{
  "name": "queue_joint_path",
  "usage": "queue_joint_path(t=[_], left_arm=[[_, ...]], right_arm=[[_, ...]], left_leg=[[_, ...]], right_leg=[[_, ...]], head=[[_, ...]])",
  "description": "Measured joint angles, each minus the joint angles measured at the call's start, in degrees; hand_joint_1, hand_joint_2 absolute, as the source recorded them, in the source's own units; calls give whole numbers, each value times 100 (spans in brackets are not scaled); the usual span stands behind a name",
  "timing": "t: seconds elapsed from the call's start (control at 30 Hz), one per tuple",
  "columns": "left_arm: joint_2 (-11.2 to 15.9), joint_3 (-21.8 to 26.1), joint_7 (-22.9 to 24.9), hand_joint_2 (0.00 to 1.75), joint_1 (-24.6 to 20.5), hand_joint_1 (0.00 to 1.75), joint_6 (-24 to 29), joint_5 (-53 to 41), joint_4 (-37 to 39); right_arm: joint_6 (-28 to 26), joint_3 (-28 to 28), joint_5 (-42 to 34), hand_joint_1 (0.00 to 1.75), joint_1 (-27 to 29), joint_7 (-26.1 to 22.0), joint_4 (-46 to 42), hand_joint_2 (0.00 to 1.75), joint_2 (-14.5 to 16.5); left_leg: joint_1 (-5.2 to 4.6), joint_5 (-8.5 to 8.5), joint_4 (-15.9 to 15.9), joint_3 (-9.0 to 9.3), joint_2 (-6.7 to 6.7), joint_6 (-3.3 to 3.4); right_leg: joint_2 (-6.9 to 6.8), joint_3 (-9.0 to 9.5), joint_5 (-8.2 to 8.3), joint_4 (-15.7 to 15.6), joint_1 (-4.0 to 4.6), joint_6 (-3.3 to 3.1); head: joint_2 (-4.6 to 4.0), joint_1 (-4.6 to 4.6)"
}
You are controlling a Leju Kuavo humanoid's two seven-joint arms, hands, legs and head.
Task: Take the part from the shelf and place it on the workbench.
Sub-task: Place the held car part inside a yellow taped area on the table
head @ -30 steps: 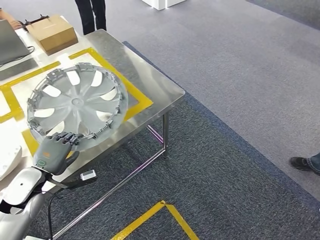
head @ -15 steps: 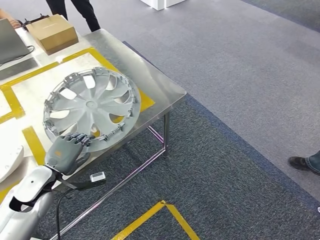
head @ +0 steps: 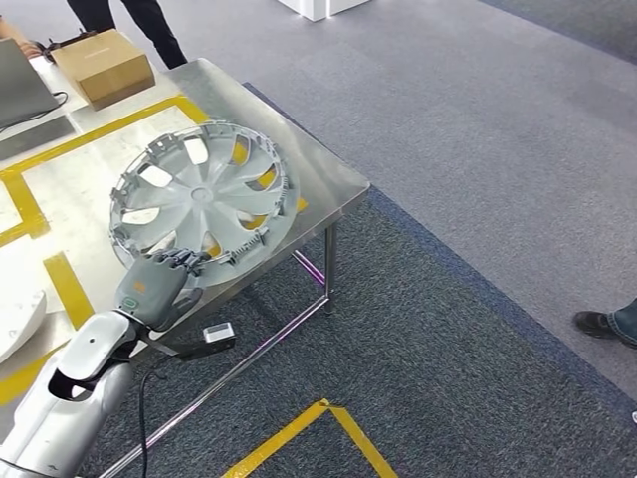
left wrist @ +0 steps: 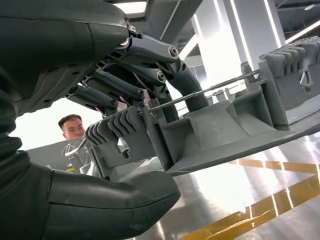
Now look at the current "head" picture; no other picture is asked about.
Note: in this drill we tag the grey plastic wheel hubcap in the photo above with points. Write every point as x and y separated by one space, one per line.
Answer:
201 194

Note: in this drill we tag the white lit cabinet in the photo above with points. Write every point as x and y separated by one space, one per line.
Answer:
318 8

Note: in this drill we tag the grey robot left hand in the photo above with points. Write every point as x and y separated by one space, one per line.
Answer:
149 293

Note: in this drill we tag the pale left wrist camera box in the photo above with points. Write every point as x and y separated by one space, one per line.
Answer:
219 332

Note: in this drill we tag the brown cardboard box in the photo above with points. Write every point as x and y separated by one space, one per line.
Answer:
100 66

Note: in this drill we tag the thin black bracket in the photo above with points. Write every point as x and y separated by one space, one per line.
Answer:
65 41

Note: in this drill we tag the stainless steel workbench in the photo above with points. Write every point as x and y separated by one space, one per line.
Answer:
309 171

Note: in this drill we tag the white curved plastic part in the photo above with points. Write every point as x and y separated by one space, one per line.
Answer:
17 323

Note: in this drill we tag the black wrist camera mount bracket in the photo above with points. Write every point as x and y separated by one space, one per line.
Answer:
199 350

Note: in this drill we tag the grey laptop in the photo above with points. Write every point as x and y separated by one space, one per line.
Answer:
20 86

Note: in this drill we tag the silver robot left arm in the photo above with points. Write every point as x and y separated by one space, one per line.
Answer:
65 402

